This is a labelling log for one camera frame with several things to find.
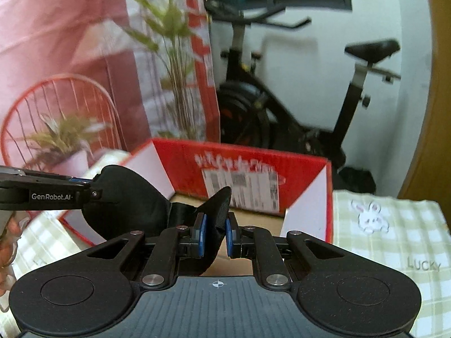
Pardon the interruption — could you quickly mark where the black exercise bike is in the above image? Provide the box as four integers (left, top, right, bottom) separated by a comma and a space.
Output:
204, 0, 402, 194

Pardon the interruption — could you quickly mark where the black soft eye mask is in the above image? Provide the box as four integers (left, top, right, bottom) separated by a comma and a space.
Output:
82, 166, 232, 275

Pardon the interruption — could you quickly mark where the pink printed backdrop curtain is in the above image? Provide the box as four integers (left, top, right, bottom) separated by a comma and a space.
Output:
1, 0, 220, 175

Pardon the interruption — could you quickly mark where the red cardboard box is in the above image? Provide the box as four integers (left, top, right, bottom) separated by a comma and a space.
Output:
55, 138, 333, 242

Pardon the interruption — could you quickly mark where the brown wooden door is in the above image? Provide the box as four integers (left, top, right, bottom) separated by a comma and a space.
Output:
398, 0, 450, 216

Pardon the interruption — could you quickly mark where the person's left hand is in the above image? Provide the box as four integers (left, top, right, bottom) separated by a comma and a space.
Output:
1, 216, 22, 296

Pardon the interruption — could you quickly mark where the checkered bunny tablecloth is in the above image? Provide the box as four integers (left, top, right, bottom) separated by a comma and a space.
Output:
0, 149, 451, 338

